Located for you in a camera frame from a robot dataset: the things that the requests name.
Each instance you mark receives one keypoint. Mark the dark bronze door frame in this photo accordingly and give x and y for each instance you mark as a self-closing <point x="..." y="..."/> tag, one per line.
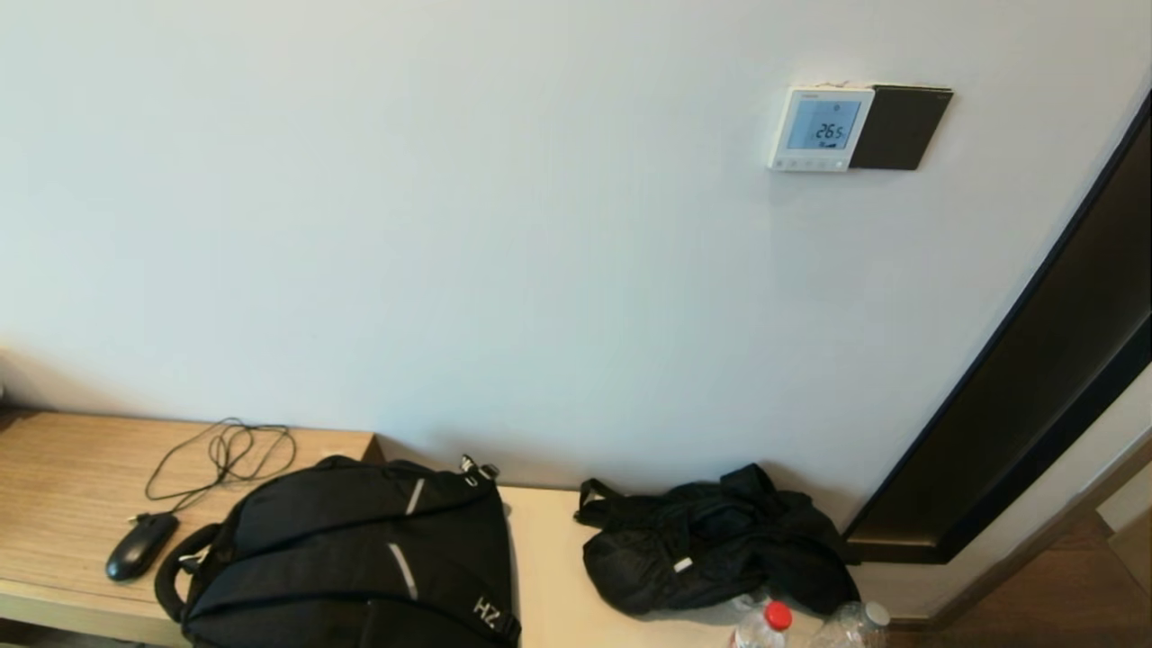
<point x="1035" y="423"/>

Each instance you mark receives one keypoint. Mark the wooden desk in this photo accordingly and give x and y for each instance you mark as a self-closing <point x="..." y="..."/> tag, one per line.
<point x="54" y="607"/>

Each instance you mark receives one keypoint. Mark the dark wall switch plate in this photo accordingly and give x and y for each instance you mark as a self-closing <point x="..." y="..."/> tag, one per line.
<point x="904" y="126"/>

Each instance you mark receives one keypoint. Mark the crumpled black nylon bag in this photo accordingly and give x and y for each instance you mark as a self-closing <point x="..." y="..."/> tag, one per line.
<point x="711" y="540"/>

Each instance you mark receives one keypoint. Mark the wooden skirting board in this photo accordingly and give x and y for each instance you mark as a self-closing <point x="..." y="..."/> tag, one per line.
<point x="1017" y="562"/>

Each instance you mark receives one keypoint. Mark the red-capped clear water bottle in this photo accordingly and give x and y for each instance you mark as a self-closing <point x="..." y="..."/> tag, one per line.
<point x="765" y="630"/>

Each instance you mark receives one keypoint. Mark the white wall thermostat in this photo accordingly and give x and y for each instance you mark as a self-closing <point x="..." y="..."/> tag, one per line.
<point x="822" y="126"/>

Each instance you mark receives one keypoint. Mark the black computer mouse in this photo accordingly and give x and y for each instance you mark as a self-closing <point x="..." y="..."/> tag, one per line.
<point x="138" y="547"/>

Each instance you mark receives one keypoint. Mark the black backpack with grey stripes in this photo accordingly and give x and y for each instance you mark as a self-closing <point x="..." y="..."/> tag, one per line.
<point x="342" y="549"/>

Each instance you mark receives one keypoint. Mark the white-capped clear plastic bottle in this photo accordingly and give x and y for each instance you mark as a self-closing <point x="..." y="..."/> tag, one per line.
<point x="855" y="630"/>

